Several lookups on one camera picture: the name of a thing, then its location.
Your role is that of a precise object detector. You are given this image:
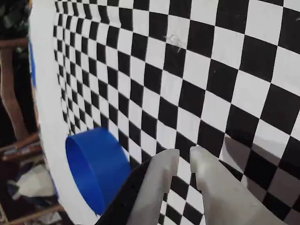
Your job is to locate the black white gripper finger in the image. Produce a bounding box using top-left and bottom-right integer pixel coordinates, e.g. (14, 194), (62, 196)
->
(96, 149), (180, 225)

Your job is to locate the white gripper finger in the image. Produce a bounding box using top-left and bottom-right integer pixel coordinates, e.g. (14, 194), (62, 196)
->
(189, 145), (289, 225)

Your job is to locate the blue round bowl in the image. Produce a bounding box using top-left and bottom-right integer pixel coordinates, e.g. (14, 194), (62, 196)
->
(65, 127), (132, 216)

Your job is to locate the blue tape strip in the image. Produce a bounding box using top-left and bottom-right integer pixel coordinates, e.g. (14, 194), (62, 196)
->
(28, 42), (38, 90)
(46, 171), (59, 195)

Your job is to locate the white blue penguin figure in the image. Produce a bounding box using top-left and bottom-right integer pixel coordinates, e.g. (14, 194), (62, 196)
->
(15, 164), (57, 200)

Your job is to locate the black white checkered cloth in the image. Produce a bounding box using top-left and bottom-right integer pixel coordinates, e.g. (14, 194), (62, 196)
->
(28, 0), (300, 225)

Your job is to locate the green leafy plant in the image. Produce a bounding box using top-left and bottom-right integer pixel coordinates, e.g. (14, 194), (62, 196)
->
(0, 0), (31, 38)

